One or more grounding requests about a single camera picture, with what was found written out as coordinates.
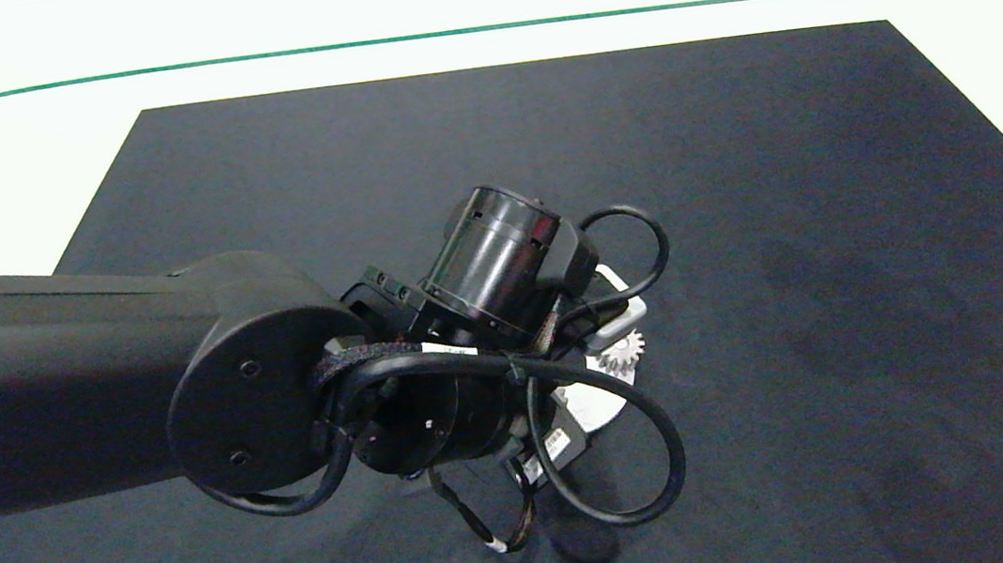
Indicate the small steel planetary gear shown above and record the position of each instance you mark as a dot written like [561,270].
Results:
[629,357]

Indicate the dark rectangular table mat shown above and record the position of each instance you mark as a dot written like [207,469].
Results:
[831,187]

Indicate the silver boxy wrist camera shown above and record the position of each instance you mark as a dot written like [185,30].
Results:
[623,310]

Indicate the round white pin plate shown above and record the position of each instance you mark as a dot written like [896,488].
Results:
[596,403]

